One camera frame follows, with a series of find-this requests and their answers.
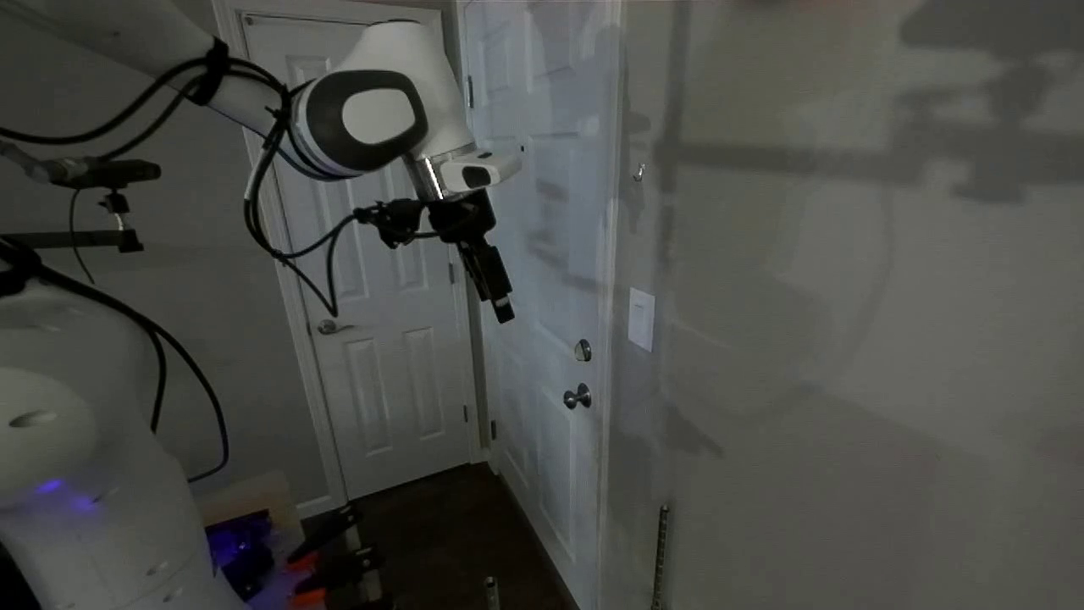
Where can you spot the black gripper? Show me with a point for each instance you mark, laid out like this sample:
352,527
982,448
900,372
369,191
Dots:
461,217

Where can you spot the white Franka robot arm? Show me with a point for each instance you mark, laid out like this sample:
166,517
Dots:
372,113

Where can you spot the white open door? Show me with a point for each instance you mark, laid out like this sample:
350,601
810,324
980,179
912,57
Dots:
544,342

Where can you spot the dark deadbolt lock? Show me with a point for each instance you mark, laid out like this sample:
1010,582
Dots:
585,350

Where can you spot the white panelled closed door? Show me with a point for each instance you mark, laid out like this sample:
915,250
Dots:
391,373

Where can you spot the dark round door knob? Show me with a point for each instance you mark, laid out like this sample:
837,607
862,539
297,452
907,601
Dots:
576,398

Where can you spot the thin tripod pole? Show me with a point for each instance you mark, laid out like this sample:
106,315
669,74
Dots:
352,529

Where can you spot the cardboard box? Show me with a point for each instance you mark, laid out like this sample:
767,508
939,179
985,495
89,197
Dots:
256,500

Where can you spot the orange object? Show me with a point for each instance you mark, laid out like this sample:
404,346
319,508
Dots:
307,579

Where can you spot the blue lit object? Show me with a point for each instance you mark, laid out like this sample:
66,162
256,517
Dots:
242,553

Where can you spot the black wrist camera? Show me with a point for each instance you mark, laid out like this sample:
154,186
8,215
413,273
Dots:
394,222

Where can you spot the white light switch plate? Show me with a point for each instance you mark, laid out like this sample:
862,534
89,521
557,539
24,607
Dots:
641,319

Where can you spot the white door frame trim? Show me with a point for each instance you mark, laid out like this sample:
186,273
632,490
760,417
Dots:
643,476

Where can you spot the black camera on stand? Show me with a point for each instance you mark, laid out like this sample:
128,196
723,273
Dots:
104,176

